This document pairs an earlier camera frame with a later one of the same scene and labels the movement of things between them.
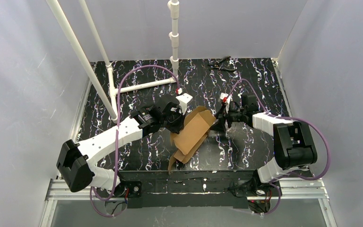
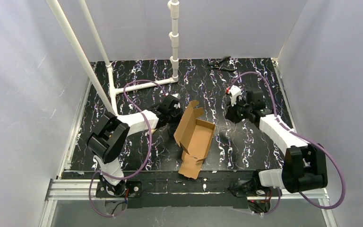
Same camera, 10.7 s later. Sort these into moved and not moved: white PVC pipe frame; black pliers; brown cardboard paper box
Moved: brown cardboard paper box
Not moved: white PVC pipe frame; black pliers
